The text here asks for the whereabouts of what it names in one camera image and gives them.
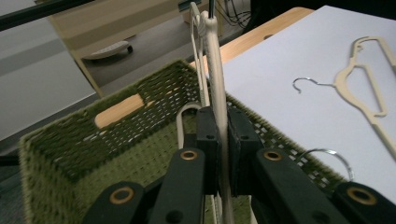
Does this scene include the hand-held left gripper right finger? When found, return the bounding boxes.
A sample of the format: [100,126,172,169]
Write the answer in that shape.
[227,106,264,198]

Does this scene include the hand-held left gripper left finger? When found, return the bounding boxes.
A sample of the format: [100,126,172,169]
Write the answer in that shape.
[195,105,223,197]

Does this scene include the metal hook hanger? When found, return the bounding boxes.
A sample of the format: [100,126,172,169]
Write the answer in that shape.
[295,147,356,183]

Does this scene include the hanging black cables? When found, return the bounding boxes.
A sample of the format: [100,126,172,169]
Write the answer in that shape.
[214,0,254,30]

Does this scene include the chair base with caster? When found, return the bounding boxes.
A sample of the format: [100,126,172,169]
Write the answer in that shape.
[81,40,134,61]

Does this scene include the dark curtain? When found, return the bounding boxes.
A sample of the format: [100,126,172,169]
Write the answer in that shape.
[248,0,396,31]

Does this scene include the black horizontal frame bar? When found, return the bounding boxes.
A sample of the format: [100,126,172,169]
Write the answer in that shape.
[0,0,96,33]

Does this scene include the light wooden desk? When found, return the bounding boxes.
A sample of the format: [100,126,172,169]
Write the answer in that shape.
[34,0,226,98]

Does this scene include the beige plastic clothes hanger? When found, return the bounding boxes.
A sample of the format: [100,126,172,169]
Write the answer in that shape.
[292,35,396,161]
[176,1,236,224]

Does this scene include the green woven basket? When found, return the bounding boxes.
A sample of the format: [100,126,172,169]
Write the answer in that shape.
[18,59,347,224]

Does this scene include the white cabinet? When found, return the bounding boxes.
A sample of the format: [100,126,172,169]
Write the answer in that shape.
[0,0,98,142]

